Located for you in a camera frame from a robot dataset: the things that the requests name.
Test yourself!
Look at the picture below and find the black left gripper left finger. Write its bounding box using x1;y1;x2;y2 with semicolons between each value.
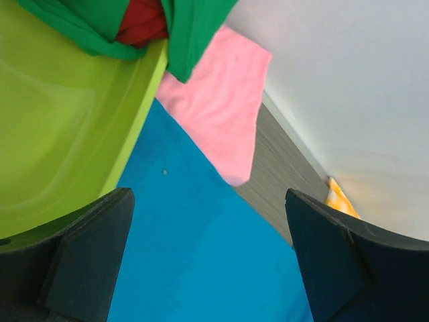
1;188;135;321

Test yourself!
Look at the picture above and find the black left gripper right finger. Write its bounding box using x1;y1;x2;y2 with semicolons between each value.
285;189;428;321

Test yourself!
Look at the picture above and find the orange checkered cloth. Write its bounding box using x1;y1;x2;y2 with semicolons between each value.
326;177;361;219

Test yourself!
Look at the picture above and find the blue t shirt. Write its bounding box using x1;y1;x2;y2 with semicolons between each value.
108;101;312;321

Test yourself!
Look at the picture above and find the lime green plastic basin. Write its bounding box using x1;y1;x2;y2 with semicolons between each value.
1;1;168;239

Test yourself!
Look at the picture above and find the folded pink t shirt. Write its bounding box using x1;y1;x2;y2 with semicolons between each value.
156;25;272;186

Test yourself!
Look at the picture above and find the red t shirt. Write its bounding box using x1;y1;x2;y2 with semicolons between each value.
115;0;168;48

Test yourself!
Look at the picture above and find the green t shirt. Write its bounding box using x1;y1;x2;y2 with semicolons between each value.
19;1;236;83

